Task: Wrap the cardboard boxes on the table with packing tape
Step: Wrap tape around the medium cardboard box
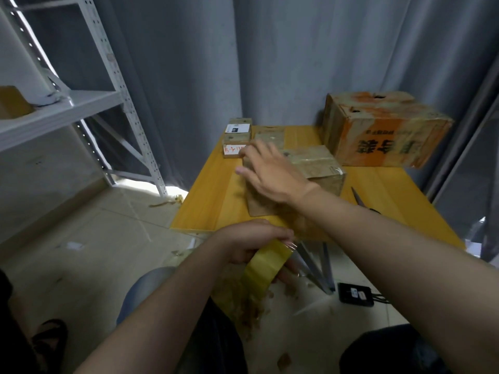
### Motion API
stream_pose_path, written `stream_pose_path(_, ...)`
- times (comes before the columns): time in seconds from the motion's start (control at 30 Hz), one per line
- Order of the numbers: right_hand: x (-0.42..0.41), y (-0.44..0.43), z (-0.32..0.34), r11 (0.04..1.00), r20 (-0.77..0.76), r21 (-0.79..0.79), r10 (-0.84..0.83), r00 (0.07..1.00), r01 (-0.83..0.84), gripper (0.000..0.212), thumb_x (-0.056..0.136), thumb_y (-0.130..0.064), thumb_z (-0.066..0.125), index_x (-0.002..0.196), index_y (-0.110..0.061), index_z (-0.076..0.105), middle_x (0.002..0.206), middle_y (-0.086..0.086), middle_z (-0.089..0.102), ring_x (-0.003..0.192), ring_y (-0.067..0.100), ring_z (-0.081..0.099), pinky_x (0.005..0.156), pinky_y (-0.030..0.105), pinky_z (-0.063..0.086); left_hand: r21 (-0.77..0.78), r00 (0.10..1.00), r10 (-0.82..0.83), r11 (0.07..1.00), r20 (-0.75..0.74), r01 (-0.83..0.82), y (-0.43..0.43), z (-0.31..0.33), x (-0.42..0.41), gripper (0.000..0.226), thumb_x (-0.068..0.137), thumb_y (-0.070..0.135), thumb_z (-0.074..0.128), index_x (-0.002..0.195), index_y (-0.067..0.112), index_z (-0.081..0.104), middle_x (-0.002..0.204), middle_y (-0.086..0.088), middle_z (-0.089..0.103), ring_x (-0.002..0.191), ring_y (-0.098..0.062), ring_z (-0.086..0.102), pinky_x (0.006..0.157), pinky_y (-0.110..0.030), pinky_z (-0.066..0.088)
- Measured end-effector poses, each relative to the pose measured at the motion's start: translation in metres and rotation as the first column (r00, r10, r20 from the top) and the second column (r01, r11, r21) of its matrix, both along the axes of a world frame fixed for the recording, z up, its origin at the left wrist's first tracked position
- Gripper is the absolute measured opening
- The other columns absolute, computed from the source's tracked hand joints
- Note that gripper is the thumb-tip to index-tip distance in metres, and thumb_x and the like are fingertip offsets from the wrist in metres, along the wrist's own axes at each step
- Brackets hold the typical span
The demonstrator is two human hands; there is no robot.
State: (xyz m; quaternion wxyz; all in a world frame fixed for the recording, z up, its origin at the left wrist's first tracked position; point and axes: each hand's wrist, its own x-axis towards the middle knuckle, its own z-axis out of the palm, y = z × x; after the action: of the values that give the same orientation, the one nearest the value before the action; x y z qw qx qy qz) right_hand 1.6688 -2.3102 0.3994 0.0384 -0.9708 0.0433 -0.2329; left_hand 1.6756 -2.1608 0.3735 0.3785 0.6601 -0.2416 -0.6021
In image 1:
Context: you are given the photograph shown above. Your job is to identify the large orange print cardboard box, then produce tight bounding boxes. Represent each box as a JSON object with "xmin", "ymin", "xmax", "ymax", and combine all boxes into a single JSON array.
[{"xmin": 322, "ymin": 91, "xmax": 455, "ymax": 170}]

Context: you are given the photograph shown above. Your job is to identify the person's right leg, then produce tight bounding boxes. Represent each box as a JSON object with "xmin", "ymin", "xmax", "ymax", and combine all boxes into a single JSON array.
[{"xmin": 339, "ymin": 323, "xmax": 453, "ymax": 374}]

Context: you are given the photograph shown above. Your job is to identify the long white-labelled cardboard box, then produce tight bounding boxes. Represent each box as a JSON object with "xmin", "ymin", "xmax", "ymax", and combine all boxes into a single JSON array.
[{"xmin": 221, "ymin": 117, "xmax": 254, "ymax": 159}]

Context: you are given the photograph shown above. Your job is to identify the yellow wooden table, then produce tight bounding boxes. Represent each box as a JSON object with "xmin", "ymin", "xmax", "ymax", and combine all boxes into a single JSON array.
[{"xmin": 170, "ymin": 125, "xmax": 467, "ymax": 295}]

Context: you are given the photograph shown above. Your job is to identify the person's left hand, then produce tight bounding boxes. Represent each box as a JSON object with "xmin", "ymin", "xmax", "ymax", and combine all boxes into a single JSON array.
[{"xmin": 209, "ymin": 219, "xmax": 296, "ymax": 265}]

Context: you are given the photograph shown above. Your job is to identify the yellow tape roll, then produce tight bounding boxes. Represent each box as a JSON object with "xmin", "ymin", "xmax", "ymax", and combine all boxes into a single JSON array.
[{"xmin": 243, "ymin": 239, "xmax": 297, "ymax": 302}]

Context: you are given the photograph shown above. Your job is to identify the grey metal shelf unit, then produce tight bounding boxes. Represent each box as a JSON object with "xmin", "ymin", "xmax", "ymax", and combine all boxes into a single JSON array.
[
  {"xmin": 0, "ymin": 0, "xmax": 168, "ymax": 198},
  {"xmin": 425, "ymin": 50, "xmax": 499, "ymax": 265}
]

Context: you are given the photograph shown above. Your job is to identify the person's left forearm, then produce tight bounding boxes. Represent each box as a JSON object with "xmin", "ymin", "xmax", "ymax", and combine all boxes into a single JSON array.
[{"xmin": 74, "ymin": 244, "xmax": 243, "ymax": 374}]

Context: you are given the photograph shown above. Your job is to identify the person's right forearm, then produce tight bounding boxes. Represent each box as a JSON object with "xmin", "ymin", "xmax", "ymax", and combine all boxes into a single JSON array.
[{"xmin": 295, "ymin": 183, "xmax": 499, "ymax": 374}]

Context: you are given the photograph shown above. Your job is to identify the black-handled scissors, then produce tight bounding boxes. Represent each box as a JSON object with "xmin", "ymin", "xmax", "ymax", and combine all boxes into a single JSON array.
[{"xmin": 351, "ymin": 186, "xmax": 383, "ymax": 217}]

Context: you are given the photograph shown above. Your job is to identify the black power adapter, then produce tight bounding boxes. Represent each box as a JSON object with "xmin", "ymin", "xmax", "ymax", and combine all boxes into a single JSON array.
[{"xmin": 337, "ymin": 282, "xmax": 376, "ymax": 308}]

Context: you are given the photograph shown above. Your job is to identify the small cardboard box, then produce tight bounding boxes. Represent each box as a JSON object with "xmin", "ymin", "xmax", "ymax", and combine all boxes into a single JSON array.
[{"xmin": 251, "ymin": 126, "xmax": 287, "ymax": 149}]

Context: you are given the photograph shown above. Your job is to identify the medium brown cardboard box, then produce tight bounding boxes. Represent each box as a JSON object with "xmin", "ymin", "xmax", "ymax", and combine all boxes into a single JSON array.
[{"xmin": 242, "ymin": 144, "xmax": 347, "ymax": 217}]

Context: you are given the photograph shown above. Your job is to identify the black sandal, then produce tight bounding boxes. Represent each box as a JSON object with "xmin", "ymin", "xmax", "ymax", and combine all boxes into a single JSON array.
[{"xmin": 30, "ymin": 318, "xmax": 70, "ymax": 371}]

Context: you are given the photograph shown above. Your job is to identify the person's right hand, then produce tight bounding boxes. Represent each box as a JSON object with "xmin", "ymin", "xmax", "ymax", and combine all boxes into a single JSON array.
[{"xmin": 235, "ymin": 139, "xmax": 322, "ymax": 207}]

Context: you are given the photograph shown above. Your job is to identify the grey curtain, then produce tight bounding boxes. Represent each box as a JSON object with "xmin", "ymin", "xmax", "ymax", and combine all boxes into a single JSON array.
[{"xmin": 16, "ymin": 0, "xmax": 499, "ymax": 190}]

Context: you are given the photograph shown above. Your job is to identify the tape scraps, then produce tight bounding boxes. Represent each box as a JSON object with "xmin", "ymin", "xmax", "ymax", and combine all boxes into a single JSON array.
[{"xmin": 175, "ymin": 245, "xmax": 274, "ymax": 340}]

